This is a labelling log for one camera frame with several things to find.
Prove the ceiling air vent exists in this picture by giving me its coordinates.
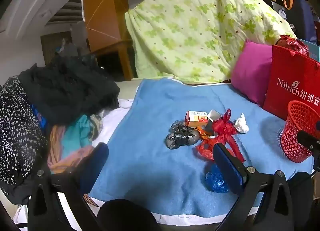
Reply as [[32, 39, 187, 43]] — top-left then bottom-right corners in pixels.
[[49, 1, 84, 23]]

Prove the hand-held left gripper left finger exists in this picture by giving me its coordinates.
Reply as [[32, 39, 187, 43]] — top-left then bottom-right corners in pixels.
[[27, 142, 109, 231]]

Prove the striped scarf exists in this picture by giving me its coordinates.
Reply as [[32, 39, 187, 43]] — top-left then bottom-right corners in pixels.
[[89, 114, 104, 141]]

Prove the blue plastic bag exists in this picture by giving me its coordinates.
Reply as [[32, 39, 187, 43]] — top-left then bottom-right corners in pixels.
[[205, 163, 230, 193]]

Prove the long red plastic bag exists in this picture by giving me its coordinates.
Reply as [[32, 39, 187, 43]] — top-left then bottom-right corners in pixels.
[[212, 108, 246, 163]]

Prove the red paper shopping bag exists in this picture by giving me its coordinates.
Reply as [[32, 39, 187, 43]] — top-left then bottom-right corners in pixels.
[[262, 44, 320, 121]]

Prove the blue towel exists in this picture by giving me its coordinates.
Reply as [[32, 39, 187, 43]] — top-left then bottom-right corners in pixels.
[[89, 77, 315, 219]]

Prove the orange wooden wardrobe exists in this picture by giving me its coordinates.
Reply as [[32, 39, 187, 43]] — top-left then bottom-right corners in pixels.
[[81, 0, 137, 82]]

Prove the orange cloth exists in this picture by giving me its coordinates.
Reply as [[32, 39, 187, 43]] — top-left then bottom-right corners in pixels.
[[47, 125, 94, 174]]

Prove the blue bag with orange strap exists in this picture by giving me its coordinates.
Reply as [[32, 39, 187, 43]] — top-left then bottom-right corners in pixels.
[[282, 0, 318, 39]]

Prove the brown door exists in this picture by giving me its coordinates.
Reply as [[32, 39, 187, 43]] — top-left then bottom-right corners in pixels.
[[41, 31, 73, 65]]

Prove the orange wrapper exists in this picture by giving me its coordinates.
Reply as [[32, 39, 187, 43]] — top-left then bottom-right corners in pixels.
[[196, 126, 213, 139]]

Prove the small black plastic bag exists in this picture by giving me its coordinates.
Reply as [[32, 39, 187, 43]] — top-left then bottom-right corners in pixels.
[[170, 120, 193, 134]]

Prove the teal cloth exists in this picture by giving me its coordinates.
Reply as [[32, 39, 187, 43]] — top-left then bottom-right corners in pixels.
[[61, 116, 93, 156]]

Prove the black clothing pile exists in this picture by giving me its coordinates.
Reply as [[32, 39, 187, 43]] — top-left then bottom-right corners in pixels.
[[19, 56, 120, 126]]

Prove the red plastic bag with contents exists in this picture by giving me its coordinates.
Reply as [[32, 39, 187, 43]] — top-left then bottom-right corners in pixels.
[[276, 35, 310, 57]]

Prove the light blue cardboard box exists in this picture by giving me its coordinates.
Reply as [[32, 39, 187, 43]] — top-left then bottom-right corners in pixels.
[[297, 38, 320, 63]]

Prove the large black plastic bag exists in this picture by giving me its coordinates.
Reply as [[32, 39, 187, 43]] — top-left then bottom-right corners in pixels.
[[165, 131, 200, 149]]

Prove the small medicine box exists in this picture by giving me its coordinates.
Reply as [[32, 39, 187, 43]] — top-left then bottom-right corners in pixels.
[[184, 111, 209, 128]]

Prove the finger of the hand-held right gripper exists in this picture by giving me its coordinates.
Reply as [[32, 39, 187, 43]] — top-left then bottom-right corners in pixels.
[[297, 130, 320, 152]]

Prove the red mesh plastic basket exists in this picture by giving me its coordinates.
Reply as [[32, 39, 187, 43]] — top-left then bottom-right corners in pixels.
[[280, 100, 320, 163]]

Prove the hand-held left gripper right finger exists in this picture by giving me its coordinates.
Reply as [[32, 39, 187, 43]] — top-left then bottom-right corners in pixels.
[[212, 143, 294, 231]]

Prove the pink pillow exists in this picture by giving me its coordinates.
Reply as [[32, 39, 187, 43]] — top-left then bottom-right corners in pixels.
[[230, 40, 274, 107]]

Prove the white tissue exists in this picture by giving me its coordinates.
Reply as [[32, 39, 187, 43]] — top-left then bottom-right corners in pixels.
[[235, 113, 250, 133]]

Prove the small grey box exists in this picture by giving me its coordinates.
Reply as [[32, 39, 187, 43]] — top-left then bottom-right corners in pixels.
[[205, 109, 223, 131]]

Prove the green floral quilt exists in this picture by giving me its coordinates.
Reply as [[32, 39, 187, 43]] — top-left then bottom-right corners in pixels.
[[125, 0, 298, 84]]

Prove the black white floral cloth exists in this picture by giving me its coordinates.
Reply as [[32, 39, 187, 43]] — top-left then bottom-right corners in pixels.
[[0, 77, 49, 204]]

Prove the blue cloth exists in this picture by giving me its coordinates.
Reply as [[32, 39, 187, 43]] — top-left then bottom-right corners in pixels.
[[32, 105, 48, 132]]

